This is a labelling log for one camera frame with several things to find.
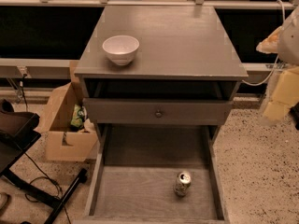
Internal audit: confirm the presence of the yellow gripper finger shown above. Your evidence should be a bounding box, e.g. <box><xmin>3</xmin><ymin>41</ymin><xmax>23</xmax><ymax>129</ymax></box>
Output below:
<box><xmin>256</xmin><ymin>26</ymin><xmax>282</xmax><ymax>54</ymax></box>
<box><xmin>262</xmin><ymin>66</ymin><xmax>299</xmax><ymax>122</ymax></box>

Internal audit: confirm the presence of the green 7up soda can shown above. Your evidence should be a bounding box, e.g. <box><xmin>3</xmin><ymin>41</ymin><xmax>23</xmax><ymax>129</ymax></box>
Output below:
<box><xmin>173</xmin><ymin>171</ymin><xmax>192</xmax><ymax>197</ymax></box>

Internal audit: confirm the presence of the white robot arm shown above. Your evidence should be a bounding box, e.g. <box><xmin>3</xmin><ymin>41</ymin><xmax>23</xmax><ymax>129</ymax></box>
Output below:
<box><xmin>256</xmin><ymin>7</ymin><xmax>299</xmax><ymax>125</ymax></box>

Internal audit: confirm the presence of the round metal drawer knob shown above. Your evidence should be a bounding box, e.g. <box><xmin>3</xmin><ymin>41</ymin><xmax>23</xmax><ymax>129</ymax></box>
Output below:
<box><xmin>155</xmin><ymin>110</ymin><xmax>163</xmax><ymax>118</ymax></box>

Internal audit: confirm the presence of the open grey middle drawer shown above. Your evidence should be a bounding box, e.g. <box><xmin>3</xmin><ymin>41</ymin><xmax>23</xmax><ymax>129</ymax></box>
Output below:
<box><xmin>74</xmin><ymin>125</ymin><xmax>230</xmax><ymax>224</ymax></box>

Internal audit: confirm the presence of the closed grey top drawer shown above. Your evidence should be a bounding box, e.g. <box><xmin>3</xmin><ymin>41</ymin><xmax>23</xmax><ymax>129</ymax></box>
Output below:
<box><xmin>83</xmin><ymin>98</ymin><xmax>233</xmax><ymax>125</ymax></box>

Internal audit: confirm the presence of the white ceramic bowl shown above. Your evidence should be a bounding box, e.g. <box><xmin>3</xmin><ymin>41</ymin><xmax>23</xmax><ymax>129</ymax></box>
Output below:
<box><xmin>102</xmin><ymin>35</ymin><xmax>139</xmax><ymax>65</ymax></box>

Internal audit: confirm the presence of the green snack bag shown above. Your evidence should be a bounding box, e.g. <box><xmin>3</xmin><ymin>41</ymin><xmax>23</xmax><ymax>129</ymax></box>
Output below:
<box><xmin>70</xmin><ymin>105</ymin><xmax>87</xmax><ymax>130</ymax></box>

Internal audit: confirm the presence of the open cardboard box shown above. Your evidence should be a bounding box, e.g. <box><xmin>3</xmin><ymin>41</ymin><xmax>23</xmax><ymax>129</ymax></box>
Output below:
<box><xmin>36</xmin><ymin>61</ymin><xmax>98</xmax><ymax>161</ymax></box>

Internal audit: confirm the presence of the black stand with seat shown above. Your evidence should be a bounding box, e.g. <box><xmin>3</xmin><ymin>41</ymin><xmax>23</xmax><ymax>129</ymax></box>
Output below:
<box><xmin>0</xmin><ymin>99</ymin><xmax>87</xmax><ymax>224</ymax></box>

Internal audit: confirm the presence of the black floor cable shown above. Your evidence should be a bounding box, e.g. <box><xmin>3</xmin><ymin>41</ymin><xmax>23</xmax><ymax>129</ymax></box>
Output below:
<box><xmin>12</xmin><ymin>140</ymin><xmax>73</xmax><ymax>224</ymax></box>

